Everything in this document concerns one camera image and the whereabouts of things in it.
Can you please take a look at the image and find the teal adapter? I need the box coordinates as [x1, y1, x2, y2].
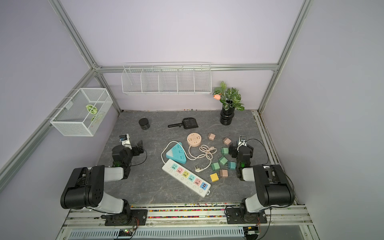
[228, 161, 237, 170]

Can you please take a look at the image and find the green plug adapter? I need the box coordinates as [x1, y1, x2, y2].
[211, 162, 221, 172]
[218, 156, 228, 166]
[221, 147, 230, 156]

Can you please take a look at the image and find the yellow plug adapter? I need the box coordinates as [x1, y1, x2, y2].
[210, 173, 219, 183]

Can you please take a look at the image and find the teal triangular power socket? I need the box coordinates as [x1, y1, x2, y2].
[166, 142, 187, 164]

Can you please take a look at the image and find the long white power strip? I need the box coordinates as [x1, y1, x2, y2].
[162, 159, 211, 198]

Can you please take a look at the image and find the pink beige plug adapter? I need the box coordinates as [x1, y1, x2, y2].
[223, 138, 232, 146]

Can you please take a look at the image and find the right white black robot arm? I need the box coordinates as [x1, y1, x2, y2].
[229, 142, 296, 219]

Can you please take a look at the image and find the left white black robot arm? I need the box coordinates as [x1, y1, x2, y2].
[60, 141, 145, 217]

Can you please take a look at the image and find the round beige power socket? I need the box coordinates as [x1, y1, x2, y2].
[187, 133, 202, 147]

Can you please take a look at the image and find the small black round jar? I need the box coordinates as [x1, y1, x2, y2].
[139, 118, 151, 130]

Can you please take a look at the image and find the black ribbed vase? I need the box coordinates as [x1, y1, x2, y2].
[220, 103, 235, 126]

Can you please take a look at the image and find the green leaf in basket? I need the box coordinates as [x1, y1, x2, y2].
[86, 105, 103, 123]

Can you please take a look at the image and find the green artificial plant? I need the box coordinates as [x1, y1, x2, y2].
[213, 81, 245, 111]

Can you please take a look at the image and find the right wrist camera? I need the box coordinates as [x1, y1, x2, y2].
[238, 136, 247, 146]

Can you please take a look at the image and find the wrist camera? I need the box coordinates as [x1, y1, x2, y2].
[119, 134, 132, 149]
[238, 136, 247, 146]

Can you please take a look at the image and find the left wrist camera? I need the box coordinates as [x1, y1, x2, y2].
[119, 134, 132, 149]

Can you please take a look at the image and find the beige coiled power cable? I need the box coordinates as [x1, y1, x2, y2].
[188, 143, 217, 169]

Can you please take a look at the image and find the white power strip cable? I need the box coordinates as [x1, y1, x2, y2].
[160, 140, 181, 165]

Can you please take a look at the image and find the white plug of cable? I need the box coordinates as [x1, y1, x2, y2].
[195, 166, 205, 173]

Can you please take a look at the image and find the white wire basket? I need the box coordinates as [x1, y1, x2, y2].
[50, 88, 113, 137]

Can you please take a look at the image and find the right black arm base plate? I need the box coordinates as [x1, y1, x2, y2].
[224, 206, 268, 225]

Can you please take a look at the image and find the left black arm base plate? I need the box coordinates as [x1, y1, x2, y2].
[101, 209, 148, 227]

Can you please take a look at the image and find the white slotted cable duct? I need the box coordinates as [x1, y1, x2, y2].
[66, 227, 245, 240]

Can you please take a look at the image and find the long white wire shelf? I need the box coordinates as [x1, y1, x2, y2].
[121, 62, 213, 95]

